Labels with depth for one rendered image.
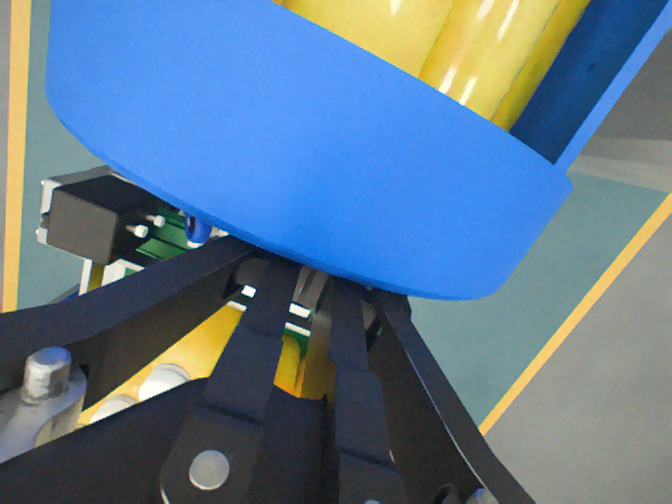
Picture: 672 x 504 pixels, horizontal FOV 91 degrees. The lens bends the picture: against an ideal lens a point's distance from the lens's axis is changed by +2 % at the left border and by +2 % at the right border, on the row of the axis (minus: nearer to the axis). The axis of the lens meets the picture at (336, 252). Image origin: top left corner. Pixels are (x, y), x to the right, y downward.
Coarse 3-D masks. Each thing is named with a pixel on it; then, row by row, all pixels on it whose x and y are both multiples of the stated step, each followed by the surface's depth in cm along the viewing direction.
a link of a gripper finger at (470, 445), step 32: (384, 320) 12; (384, 352) 12; (416, 352) 11; (384, 384) 11; (416, 384) 10; (448, 384) 10; (416, 416) 9; (448, 416) 9; (416, 448) 9; (448, 448) 8; (480, 448) 8; (416, 480) 9; (448, 480) 8; (480, 480) 7; (512, 480) 8
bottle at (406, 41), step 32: (288, 0) 13; (320, 0) 12; (352, 0) 12; (384, 0) 12; (416, 0) 12; (448, 0) 13; (352, 32) 12; (384, 32) 12; (416, 32) 13; (416, 64) 14
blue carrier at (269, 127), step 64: (64, 0) 11; (128, 0) 9; (192, 0) 8; (256, 0) 8; (640, 0) 19; (64, 64) 11; (128, 64) 9; (192, 64) 9; (256, 64) 8; (320, 64) 8; (384, 64) 8; (576, 64) 22; (640, 64) 17; (128, 128) 10; (192, 128) 9; (256, 128) 9; (320, 128) 9; (384, 128) 9; (448, 128) 9; (512, 128) 25; (576, 128) 19; (192, 192) 10; (256, 192) 10; (320, 192) 10; (384, 192) 10; (448, 192) 10; (512, 192) 11; (320, 256) 10; (384, 256) 11; (448, 256) 12; (512, 256) 14
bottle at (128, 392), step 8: (144, 368) 36; (136, 376) 35; (144, 376) 35; (128, 384) 35; (136, 384) 35; (112, 392) 35; (120, 392) 34; (128, 392) 34; (136, 392) 35; (104, 400) 34; (112, 400) 34; (120, 400) 34; (128, 400) 34; (136, 400) 35
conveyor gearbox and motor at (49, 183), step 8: (96, 168) 57; (104, 168) 64; (112, 168) 59; (56, 176) 49; (64, 176) 50; (72, 176) 51; (80, 176) 52; (88, 176) 53; (96, 176) 54; (120, 176) 58; (48, 184) 47; (56, 184) 48; (64, 184) 48; (136, 184) 58; (48, 192) 48; (48, 200) 48; (48, 208) 49; (40, 216) 49; (40, 232) 50; (40, 240) 51; (56, 248) 51
